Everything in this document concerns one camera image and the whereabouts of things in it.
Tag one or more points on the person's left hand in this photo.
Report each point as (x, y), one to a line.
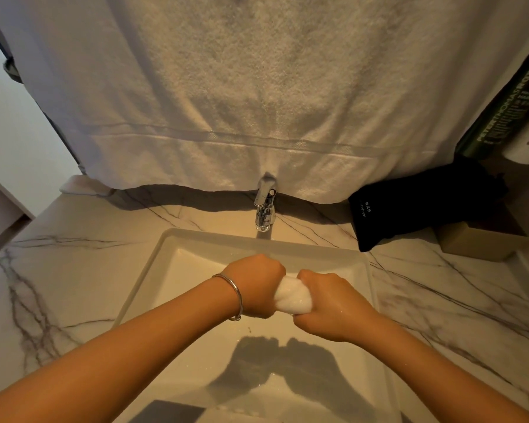
(255, 284)

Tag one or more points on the person's right hand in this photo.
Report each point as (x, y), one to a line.
(330, 306)

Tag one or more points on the person's right thumb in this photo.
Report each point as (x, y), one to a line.
(304, 281)

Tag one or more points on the white wet cloth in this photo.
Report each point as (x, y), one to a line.
(293, 296)

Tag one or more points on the person's left forearm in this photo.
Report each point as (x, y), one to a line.
(114, 361)

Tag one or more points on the person's right forearm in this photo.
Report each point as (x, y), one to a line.
(436, 374)

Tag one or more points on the white rectangular sink basin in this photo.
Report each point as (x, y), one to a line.
(255, 348)

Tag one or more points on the chrome sink faucet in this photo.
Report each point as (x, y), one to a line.
(264, 202)

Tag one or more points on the black fabric pouch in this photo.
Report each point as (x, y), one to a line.
(427, 207)

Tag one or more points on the beige cardboard box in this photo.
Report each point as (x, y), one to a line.
(480, 237)

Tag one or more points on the large white hanging towel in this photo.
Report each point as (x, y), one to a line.
(264, 92)

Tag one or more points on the white tube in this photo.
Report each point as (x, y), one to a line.
(527, 143)

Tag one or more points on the dark green box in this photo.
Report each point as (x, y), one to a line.
(507, 110)

